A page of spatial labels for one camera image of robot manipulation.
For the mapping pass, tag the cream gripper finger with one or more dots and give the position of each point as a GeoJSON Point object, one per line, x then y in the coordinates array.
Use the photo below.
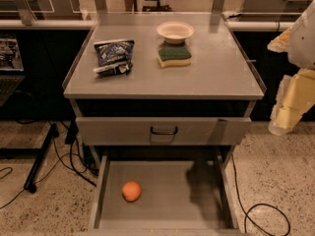
{"type": "Point", "coordinates": [280, 43]}
{"type": "Point", "coordinates": [295, 96]}

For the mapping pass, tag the orange fruit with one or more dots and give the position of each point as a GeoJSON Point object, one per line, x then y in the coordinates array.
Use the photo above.
{"type": "Point", "coordinates": [131, 191]}

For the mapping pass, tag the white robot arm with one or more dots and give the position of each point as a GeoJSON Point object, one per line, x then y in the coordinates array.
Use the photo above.
{"type": "Point", "coordinates": [301, 52]}

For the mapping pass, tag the grey metal drawer cabinet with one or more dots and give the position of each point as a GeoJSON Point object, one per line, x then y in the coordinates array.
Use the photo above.
{"type": "Point", "coordinates": [218, 82]}

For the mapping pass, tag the open grey middle drawer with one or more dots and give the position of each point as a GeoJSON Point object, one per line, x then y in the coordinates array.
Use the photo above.
{"type": "Point", "coordinates": [184, 197]}

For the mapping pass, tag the grey upper drawer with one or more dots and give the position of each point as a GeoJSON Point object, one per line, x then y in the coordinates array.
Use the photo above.
{"type": "Point", "coordinates": [135, 131]}

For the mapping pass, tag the white paper bowl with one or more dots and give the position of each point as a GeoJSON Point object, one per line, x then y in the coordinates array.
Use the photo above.
{"type": "Point", "coordinates": [175, 32]}

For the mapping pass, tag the green yellow sponge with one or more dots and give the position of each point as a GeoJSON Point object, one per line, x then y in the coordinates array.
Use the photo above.
{"type": "Point", "coordinates": [174, 56]}

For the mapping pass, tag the blue chip bag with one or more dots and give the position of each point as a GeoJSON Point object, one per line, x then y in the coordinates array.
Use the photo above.
{"type": "Point", "coordinates": [114, 57]}

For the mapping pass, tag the black stand leg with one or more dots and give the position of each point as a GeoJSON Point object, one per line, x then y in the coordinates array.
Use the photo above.
{"type": "Point", "coordinates": [38, 154]}

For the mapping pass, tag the black drawer handle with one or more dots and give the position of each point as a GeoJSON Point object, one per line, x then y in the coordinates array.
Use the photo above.
{"type": "Point", "coordinates": [158, 132]}

